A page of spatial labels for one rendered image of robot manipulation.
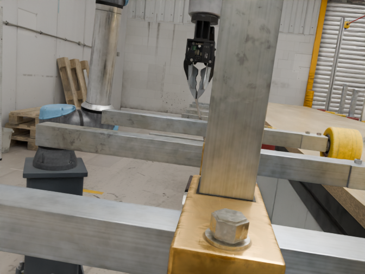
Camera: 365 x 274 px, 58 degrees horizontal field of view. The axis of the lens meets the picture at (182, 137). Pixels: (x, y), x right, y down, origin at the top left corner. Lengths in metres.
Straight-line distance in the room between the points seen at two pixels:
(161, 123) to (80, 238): 0.50
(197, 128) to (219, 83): 0.47
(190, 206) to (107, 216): 0.05
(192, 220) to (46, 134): 0.34
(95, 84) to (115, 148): 1.08
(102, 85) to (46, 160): 0.40
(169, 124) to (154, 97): 8.10
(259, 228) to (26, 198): 0.14
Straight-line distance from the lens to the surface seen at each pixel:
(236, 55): 0.20
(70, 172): 1.49
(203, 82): 0.86
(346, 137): 0.70
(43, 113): 1.50
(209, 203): 0.20
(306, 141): 0.69
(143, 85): 8.84
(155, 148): 0.43
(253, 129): 0.20
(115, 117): 0.70
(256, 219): 0.19
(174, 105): 8.70
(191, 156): 0.43
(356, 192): 0.57
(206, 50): 0.85
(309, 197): 0.75
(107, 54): 1.49
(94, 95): 1.52
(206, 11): 0.87
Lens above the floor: 1.04
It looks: 10 degrees down
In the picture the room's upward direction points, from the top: 6 degrees clockwise
